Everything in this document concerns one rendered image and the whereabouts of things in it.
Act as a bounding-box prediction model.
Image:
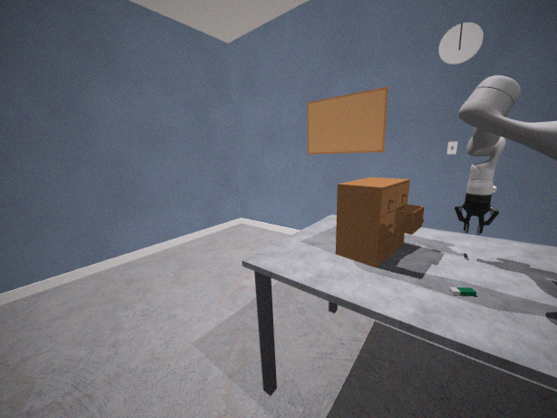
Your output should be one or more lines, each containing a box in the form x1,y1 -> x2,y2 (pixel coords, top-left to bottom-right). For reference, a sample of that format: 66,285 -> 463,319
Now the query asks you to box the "brown wooden chest of drawers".
336,178 -> 410,267

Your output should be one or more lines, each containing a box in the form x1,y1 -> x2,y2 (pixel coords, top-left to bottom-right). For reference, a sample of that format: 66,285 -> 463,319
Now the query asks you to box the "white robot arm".
458,76 -> 557,195

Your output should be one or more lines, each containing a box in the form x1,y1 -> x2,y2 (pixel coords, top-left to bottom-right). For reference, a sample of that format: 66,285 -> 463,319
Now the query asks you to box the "green and white eraser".
448,287 -> 476,296

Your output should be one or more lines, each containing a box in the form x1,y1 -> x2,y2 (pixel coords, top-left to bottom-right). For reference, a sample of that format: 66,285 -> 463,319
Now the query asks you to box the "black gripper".
455,193 -> 500,235

